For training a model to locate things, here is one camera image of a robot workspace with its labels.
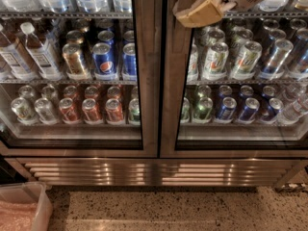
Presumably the clear plastic storage bin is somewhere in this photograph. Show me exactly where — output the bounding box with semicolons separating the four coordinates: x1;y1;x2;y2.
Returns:
0;182;53;231

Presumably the glass fridge door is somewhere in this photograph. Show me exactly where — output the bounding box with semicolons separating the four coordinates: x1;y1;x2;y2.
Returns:
0;0;161;158
161;0;308;160

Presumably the green can lower left door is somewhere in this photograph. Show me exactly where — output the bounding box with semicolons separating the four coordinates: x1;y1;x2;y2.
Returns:
129;98;141;125

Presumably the blue can lower left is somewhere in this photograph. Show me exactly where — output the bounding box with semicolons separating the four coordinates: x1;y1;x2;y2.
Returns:
215;97;237;123

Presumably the blue pepsi can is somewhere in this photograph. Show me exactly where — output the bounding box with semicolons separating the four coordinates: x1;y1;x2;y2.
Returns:
92;42;117;81
122;43;137;81

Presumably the gold soda can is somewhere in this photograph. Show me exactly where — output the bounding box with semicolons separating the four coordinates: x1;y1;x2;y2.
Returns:
63;43;91;80

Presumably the red soda can right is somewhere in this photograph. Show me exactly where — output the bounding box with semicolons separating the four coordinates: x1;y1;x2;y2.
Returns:
105;98;124;124

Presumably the brown tea bottle white cap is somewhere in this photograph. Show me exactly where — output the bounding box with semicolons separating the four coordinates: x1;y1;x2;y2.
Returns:
20;22;63;81

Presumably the green white 7UP can right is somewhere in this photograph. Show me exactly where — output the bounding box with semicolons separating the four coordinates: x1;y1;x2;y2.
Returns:
230;41;262;80

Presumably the green can lower right door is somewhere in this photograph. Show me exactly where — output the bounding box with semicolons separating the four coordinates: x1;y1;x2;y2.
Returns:
192;97;213;123

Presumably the blue Pepsi can right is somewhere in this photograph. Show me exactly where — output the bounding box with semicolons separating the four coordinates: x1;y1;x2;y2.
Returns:
122;43;137;81

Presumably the blue Pepsi can front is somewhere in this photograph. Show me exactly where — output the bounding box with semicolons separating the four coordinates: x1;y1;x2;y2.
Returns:
92;42;117;81

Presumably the brown tea bottle left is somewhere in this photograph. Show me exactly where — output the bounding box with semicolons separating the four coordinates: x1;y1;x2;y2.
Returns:
0;24;38;81

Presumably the red soda can left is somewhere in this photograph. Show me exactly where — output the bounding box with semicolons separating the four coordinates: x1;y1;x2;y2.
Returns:
59;98;81;124

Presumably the red soda can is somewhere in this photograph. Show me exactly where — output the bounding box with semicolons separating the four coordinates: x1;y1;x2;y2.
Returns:
82;98;103;124
59;98;81;124
105;98;124;124

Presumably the blue can lower right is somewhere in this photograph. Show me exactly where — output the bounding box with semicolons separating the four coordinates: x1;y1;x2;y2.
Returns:
238;97;260;123

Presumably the green can door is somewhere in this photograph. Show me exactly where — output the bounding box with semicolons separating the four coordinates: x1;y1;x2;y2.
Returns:
129;98;141;125
192;97;213;123

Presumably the blue silver can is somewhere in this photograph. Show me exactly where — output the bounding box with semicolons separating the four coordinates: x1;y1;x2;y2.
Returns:
257;38;294;80

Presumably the red soda can middle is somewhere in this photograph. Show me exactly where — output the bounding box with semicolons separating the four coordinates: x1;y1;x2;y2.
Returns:
82;98;103;124

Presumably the silver can far left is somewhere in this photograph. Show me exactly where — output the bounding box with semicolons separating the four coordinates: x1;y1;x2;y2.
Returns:
11;97;39;125

